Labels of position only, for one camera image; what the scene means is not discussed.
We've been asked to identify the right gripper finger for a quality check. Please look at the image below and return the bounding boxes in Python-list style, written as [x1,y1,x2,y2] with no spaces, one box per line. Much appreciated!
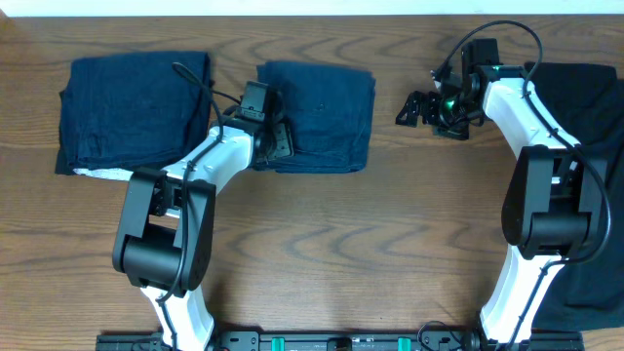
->
[395,104,421,128]
[407,91,430,108]

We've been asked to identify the blue denim shorts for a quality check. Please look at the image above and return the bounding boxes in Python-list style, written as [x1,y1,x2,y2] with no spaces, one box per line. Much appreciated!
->
[253,61,375,174]

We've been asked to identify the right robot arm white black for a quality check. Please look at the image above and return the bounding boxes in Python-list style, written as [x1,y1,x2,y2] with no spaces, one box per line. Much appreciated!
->
[396,63,611,350]

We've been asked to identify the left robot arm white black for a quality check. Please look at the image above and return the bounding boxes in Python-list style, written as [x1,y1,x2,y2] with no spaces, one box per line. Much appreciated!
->
[112,117,294,350]

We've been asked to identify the folded navy clothes stack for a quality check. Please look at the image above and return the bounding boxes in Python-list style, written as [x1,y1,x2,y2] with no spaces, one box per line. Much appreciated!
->
[55,51,211,176]

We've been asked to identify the black garment pile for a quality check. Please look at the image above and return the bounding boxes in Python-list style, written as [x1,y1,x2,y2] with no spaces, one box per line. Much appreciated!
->
[531,62,623,332]

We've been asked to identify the white folded cloth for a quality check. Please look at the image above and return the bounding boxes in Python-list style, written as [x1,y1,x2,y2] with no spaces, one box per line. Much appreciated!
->
[73,168,133,181]

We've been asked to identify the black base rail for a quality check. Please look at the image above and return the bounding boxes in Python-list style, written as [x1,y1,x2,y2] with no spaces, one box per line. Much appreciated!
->
[96,330,585,351]

